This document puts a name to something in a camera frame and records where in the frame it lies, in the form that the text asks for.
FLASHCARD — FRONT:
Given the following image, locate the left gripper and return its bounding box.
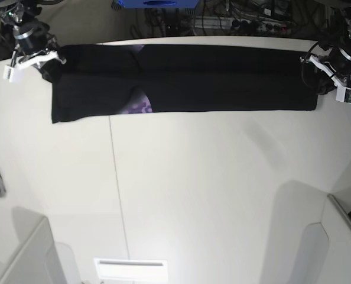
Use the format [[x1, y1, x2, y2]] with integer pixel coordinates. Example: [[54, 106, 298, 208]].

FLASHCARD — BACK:
[[301, 46, 351, 95]]

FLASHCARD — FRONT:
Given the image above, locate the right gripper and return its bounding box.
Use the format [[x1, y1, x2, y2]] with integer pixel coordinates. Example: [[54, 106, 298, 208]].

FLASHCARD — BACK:
[[11, 25, 66, 83]]

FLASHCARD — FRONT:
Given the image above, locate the black T-shirt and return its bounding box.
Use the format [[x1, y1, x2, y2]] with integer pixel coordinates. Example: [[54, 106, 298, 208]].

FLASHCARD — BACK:
[[51, 44, 318, 123]]

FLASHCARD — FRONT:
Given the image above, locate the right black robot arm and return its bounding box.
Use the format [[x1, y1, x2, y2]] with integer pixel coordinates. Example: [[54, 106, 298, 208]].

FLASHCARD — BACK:
[[0, 1, 66, 83]]

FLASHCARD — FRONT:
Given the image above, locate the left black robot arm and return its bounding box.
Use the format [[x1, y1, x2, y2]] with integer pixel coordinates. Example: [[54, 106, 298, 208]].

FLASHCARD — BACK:
[[300, 1, 351, 98]]

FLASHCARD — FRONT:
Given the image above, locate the blue box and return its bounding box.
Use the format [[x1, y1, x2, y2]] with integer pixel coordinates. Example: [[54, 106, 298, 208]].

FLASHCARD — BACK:
[[116, 0, 199, 9]]

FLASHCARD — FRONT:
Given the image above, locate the white power strip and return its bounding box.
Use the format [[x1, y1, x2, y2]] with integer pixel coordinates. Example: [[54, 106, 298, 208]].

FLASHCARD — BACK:
[[194, 16, 290, 33]]

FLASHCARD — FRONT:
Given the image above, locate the white table divider panel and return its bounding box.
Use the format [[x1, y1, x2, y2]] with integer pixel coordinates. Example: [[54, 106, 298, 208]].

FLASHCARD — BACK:
[[0, 217, 67, 283]]

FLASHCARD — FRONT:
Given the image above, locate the white slotted tray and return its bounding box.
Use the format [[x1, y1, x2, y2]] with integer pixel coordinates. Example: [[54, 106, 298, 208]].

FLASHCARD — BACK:
[[94, 258, 169, 283]]

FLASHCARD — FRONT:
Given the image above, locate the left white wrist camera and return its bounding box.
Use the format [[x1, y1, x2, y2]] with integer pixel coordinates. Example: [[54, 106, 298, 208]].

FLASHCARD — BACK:
[[336, 86, 351, 104]]

